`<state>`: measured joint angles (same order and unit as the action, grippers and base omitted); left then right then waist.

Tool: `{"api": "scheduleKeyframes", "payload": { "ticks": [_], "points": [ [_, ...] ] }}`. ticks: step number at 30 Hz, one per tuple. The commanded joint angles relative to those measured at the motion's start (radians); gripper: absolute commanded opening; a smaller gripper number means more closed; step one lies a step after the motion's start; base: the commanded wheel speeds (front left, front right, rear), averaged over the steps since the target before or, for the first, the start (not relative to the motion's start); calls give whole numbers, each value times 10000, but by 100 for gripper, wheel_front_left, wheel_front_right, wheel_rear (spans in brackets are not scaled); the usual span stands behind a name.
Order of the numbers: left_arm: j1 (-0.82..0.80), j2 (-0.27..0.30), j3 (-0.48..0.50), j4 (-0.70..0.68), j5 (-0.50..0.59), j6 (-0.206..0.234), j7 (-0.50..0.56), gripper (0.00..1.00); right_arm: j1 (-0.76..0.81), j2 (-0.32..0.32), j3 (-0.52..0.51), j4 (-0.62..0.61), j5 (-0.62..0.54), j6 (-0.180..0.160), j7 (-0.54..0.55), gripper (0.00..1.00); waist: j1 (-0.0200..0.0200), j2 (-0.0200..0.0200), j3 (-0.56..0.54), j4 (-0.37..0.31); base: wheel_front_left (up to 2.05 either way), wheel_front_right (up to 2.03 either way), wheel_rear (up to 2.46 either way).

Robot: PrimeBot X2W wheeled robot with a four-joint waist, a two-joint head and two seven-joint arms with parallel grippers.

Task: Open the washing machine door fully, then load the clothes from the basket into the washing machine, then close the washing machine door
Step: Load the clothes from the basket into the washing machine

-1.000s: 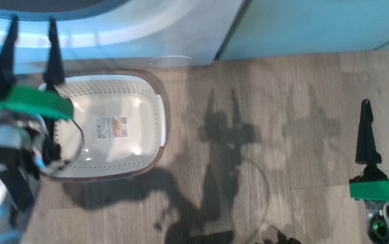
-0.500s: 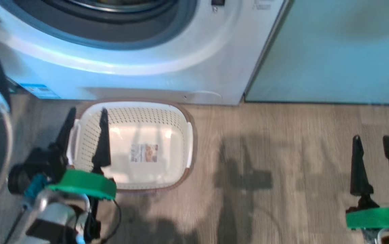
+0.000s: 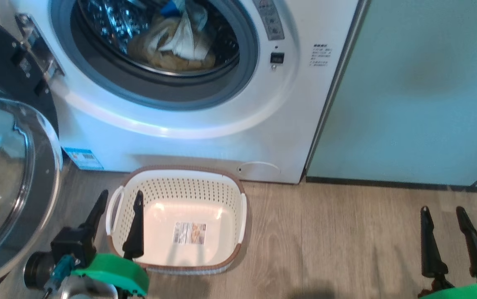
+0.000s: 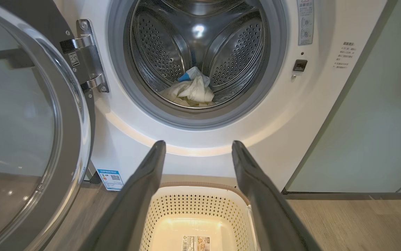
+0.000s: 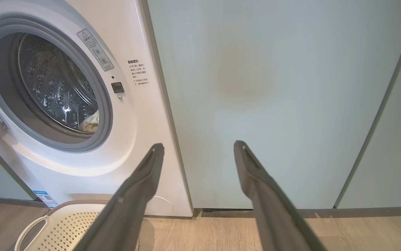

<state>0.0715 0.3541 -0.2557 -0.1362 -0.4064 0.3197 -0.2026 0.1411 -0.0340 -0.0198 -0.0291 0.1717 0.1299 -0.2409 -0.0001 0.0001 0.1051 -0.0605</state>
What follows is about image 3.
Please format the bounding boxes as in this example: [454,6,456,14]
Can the round black glass washer door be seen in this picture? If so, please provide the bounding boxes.
[0,8,64,291]

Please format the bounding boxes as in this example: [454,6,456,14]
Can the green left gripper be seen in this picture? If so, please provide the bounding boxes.
[42,190,150,298]

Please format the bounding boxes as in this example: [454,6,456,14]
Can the printed text notice on washer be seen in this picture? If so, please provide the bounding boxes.
[309,43,333,67]

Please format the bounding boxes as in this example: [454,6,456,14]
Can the paper label inside basket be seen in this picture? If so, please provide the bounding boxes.
[173,221,207,246]

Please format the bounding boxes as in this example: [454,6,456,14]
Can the blue energy label sticker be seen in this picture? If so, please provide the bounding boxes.
[63,147,105,171]

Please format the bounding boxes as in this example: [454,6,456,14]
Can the yellow clothes with blue trim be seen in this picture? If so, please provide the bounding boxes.
[128,0,216,72]

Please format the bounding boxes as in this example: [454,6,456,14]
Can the cream perforated laundry basket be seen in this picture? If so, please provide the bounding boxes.
[105,165,250,276]

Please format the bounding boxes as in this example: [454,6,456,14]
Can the white washing machine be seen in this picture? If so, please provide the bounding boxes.
[10,0,367,184]

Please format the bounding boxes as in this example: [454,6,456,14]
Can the steel washer drum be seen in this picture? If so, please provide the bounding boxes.
[76,0,240,78]

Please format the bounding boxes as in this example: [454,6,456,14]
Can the metal washer door hinge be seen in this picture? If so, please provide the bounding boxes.
[13,13,65,84]

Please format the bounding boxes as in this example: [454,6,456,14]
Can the pale green cabinet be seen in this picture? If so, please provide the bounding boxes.
[305,0,477,194]

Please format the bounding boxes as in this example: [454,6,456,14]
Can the black door latch socket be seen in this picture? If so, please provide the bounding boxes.
[269,51,286,71]

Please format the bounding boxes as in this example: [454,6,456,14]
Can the round white filter cover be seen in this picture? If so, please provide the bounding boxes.
[237,161,281,179]

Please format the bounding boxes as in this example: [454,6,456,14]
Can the grey rubber door gasket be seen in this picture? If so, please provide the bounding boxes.
[49,0,260,111]

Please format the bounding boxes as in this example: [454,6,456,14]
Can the grey label strip on washer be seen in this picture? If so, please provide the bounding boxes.
[252,0,285,41]

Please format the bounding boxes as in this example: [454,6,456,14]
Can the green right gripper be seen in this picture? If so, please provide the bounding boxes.
[418,206,477,299]

